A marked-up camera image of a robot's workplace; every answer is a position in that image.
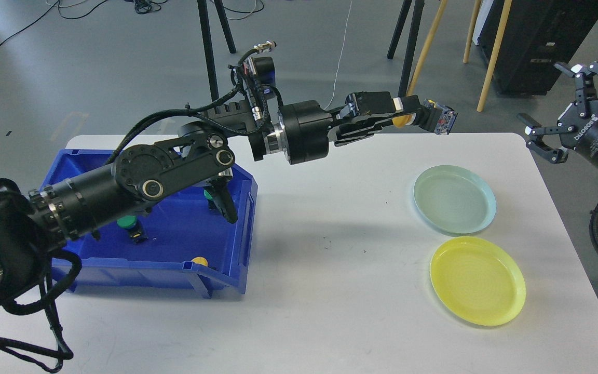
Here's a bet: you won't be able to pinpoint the yellow push button front edge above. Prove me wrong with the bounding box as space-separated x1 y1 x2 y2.
191 256 218 270

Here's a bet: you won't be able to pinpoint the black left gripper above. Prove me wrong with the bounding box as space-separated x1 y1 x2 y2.
279 91 423 164

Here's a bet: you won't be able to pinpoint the black box cabinet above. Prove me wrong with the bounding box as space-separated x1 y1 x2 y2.
489 1 598 97

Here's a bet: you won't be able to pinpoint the light green plate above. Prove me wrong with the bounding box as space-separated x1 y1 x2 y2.
412 164 497 236

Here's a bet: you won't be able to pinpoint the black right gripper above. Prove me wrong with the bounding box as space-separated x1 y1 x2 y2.
518 61 598 169

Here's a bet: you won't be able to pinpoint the yellow plate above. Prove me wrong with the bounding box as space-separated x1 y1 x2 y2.
429 236 527 327

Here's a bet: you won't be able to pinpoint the blue plastic bin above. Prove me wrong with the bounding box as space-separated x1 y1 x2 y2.
66 165 258 298

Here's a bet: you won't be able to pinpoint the yellow push button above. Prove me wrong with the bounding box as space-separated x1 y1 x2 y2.
392 96 458 135

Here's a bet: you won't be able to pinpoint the black tripod left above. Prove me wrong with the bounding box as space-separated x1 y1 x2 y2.
197 1 237 100

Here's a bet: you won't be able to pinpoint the black tripod right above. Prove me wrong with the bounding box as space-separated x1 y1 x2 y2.
387 1 425 97

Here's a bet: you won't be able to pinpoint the black tripod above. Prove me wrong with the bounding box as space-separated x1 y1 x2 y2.
387 1 425 97
197 1 237 100

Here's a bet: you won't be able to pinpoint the wooden stand legs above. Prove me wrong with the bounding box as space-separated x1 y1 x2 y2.
407 0 512 113

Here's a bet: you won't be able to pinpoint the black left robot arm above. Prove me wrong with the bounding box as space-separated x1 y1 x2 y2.
0 41 442 372

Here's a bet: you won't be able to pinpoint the green push button front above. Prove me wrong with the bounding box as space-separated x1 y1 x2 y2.
116 215 148 244

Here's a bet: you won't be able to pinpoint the black floor cables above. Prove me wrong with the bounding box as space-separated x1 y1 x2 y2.
0 0 266 84

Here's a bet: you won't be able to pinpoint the white cable with plug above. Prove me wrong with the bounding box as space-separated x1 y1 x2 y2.
322 0 354 112

